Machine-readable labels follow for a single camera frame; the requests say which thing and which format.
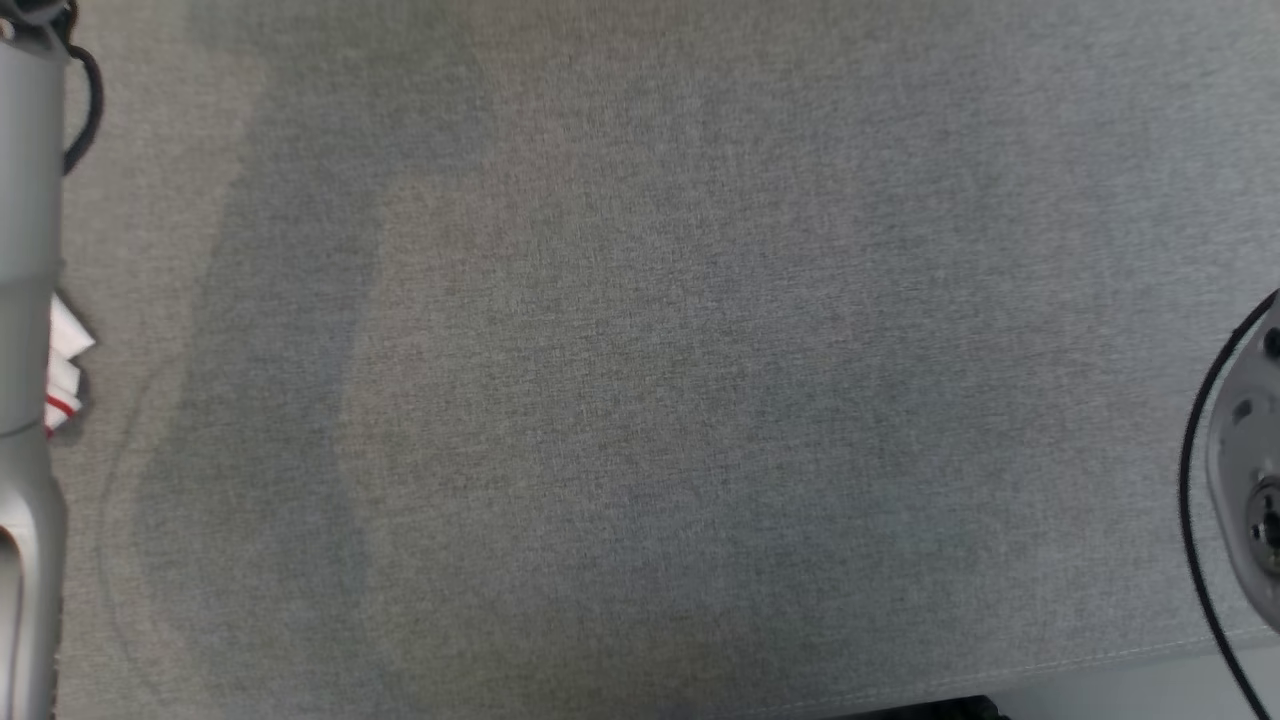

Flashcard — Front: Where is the red and white basketball jersey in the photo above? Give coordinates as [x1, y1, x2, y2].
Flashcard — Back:
[44, 293, 97, 437]

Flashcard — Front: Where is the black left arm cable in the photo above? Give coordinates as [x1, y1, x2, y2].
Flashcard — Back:
[60, 40, 107, 179]

